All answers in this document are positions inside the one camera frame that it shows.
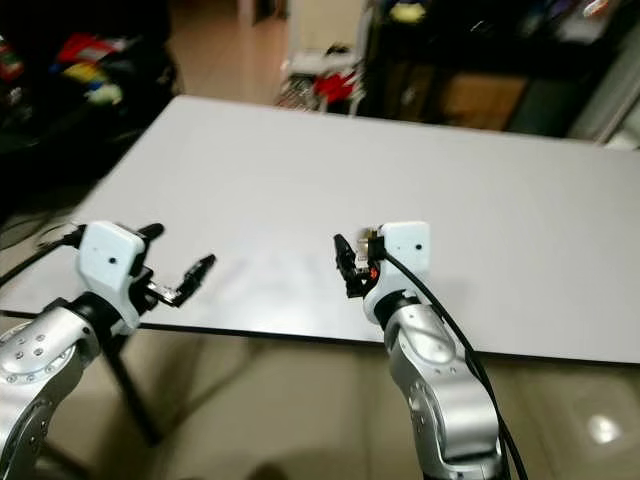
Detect black table leg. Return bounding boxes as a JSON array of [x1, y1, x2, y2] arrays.
[[98, 333, 167, 448]]

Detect black couch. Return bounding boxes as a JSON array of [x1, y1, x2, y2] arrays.
[[0, 0, 173, 246]]

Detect white green small item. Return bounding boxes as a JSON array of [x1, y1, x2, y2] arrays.
[[87, 84, 128, 107]]

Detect red white bag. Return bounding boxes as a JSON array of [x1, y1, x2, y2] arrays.
[[275, 70, 359, 109]]

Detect yellow packet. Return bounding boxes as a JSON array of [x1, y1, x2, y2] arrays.
[[64, 61, 113, 85]]

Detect brown cardboard box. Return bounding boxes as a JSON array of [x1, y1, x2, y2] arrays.
[[437, 71, 528, 133]]

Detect red packet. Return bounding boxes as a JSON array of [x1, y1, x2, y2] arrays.
[[56, 32, 128, 67]]

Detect red white bottle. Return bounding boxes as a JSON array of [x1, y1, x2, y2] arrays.
[[0, 38, 27, 83]]

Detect white cabinet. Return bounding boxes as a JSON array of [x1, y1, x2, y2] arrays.
[[283, 0, 373, 77]]

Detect yellow green item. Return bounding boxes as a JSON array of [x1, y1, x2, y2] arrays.
[[389, 2, 430, 25]]

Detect black shelf unit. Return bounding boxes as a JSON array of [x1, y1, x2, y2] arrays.
[[358, 0, 640, 139]]

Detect white panel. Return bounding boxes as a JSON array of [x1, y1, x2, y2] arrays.
[[564, 45, 640, 153]]

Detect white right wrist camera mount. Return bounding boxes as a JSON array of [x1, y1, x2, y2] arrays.
[[362, 221, 432, 321]]

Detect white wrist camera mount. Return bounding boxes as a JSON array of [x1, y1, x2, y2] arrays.
[[78, 220, 147, 337], [362, 221, 432, 321]]

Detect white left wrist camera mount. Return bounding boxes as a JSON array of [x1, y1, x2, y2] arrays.
[[78, 220, 147, 337]]

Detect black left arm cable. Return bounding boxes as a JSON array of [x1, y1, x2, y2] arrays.
[[0, 225, 85, 288]]

